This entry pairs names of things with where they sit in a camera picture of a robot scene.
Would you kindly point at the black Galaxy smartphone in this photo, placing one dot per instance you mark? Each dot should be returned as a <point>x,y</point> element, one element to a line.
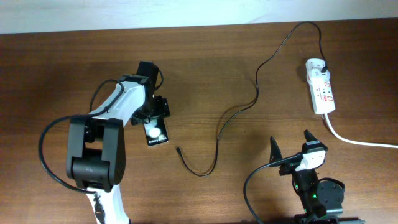
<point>156,132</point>

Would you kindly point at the white power strip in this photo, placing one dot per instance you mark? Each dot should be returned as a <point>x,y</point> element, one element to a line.
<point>320,90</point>

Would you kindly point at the white USB charger plug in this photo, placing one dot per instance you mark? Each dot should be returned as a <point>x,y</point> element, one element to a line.
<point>314,67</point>

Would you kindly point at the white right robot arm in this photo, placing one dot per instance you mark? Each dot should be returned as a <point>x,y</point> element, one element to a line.
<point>321,198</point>

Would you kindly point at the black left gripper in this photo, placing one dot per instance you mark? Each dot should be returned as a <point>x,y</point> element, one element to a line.
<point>163,110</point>

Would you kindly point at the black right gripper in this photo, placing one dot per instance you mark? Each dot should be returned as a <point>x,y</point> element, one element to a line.
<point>275,154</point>

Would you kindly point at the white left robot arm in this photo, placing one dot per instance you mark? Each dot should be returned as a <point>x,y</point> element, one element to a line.
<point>96,156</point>

